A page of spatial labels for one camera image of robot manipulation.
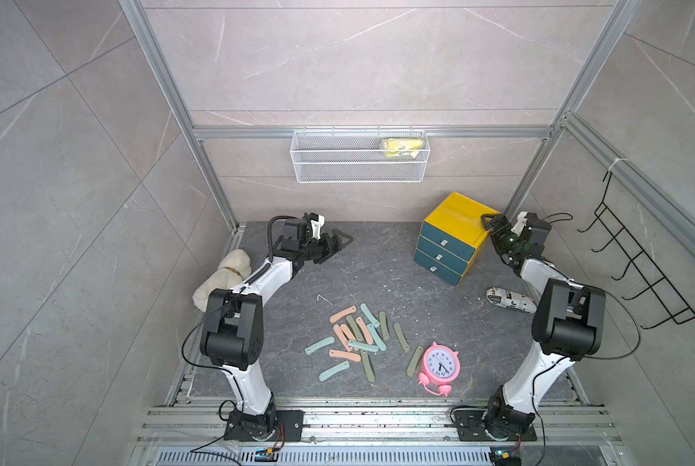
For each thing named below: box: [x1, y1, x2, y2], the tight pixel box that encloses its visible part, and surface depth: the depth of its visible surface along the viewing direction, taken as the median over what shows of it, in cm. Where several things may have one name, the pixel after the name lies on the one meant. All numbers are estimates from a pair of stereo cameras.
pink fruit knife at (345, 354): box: [328, 348, 363, 363], surface depth 87 cm
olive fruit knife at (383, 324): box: [378, 310, 391, 341], surface depth 93 cm
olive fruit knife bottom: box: [360, 349, 376, 383], surface depth 85 cm
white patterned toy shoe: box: [486, 286, 537, 314], surface depth 97 cm
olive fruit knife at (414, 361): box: [406, 344, 425, 377], surface depth 85 cm
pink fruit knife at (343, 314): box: [329, 305, 358, 324], surface depth 96 cm
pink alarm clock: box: [418, 340, 462, 398], surface depth 83 cm
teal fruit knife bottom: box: [318, 359, 351, 383], surface depth 85 cm
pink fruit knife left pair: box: [332, 324, 353, 352], surface depth 90 cm
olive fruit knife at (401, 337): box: [393, 322, 411, 354], surface depth 90 cm
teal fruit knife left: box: [303, 335, 335, 356], surface depth 89 cm
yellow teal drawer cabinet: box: [413, 191, 501, 288], surface depth 95 cm
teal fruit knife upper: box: [360, 302, 381, 328], surface depth 95 cm
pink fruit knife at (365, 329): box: [355, 316, 374, 345], surface depth 92 cm
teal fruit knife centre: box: [366, 323, 388, 351], surface depth 90 cm
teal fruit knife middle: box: [347, 339, 380, 353], surface depth 88 cm
